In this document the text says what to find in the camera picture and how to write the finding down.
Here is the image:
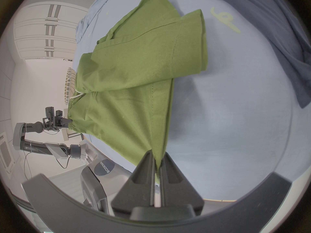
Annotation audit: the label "black cable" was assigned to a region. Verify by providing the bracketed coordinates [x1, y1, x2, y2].
[23, 152, 33, 179]
[56, 157, 71, 169]

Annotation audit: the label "white wardrobe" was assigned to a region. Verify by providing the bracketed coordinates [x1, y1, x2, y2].
[13, 3, 89, 60]

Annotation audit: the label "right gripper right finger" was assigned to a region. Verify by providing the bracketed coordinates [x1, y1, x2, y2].
[160, 152, 204, 216]

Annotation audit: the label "green shorts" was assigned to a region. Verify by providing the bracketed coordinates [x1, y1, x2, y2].
[67, 0, 209, 179]

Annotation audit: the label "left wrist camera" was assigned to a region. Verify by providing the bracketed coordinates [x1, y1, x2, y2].
[45, 107, 63, 121]

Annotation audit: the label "bed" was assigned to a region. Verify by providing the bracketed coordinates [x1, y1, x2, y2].
[74, 0, 311, 202]

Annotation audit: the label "dark blue garment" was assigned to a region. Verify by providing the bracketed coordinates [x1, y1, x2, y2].
[208, 0, 311, 109]

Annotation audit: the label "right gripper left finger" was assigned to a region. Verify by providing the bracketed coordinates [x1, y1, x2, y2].
[111, 151, 154, 214]

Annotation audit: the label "round woven basket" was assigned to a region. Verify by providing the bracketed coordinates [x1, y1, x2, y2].
[64, 67, 78, 104]

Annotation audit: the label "pale blue quilt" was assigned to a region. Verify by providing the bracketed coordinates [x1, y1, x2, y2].
[76, 0, 124, 44]

